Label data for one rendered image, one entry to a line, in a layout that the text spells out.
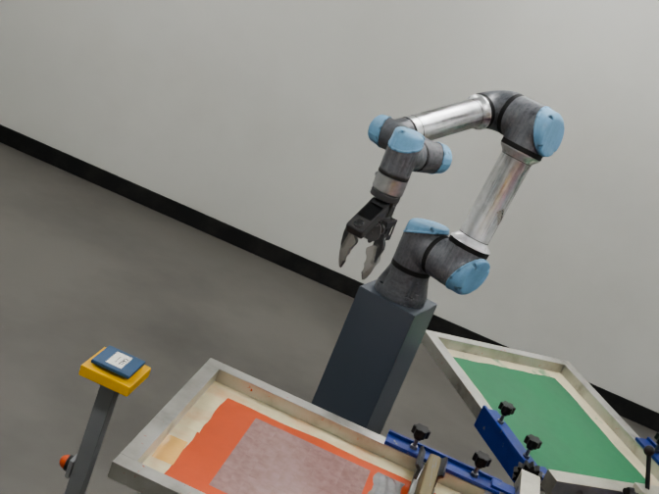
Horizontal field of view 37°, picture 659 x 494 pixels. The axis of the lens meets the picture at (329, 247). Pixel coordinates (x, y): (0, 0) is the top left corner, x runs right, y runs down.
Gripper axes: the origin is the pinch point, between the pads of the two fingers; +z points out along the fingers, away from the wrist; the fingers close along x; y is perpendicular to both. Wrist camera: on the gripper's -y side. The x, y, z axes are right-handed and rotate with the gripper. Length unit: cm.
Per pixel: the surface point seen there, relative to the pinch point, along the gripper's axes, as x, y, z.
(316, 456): -13.5, -12.4, 40.6
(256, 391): 9.5, -5.1, 38.5
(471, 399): -28, 57, 39
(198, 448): 5, -36, 40
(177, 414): 13, -35, 37
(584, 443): -61, 77, 41
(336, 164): 150, 324, 64
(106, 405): 35, -28, 50
